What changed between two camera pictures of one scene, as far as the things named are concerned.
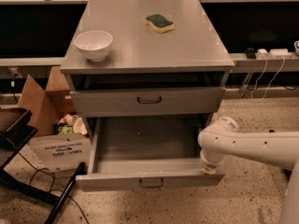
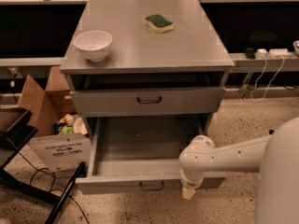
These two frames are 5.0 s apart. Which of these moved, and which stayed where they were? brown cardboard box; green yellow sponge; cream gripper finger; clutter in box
Moved: cream gripper finger
Stayed: clutter in box; brown cardboard box; green yellow sponge
